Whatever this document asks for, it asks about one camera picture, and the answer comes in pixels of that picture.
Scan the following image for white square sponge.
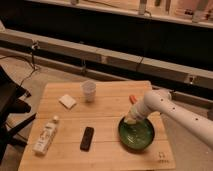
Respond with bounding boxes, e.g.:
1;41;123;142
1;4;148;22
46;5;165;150
59;94;76;109

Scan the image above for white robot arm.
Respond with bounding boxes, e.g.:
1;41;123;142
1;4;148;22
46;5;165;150
124;89;213;150

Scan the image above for white plastic bottle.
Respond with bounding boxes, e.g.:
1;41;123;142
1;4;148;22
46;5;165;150
33;116;59;155

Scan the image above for orange carrot-like object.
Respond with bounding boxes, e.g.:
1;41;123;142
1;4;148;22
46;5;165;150
129;95;137;104

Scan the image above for black cable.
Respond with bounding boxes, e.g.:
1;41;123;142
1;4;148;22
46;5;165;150
0;41;42;88

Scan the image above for green ceramic bowl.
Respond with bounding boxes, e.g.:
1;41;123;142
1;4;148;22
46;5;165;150
118;118;155;150

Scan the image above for black chair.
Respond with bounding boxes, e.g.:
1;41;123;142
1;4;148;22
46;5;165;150
0;65;35;163

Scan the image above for black remote control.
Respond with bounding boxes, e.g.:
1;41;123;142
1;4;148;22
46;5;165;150
80;127;94;151

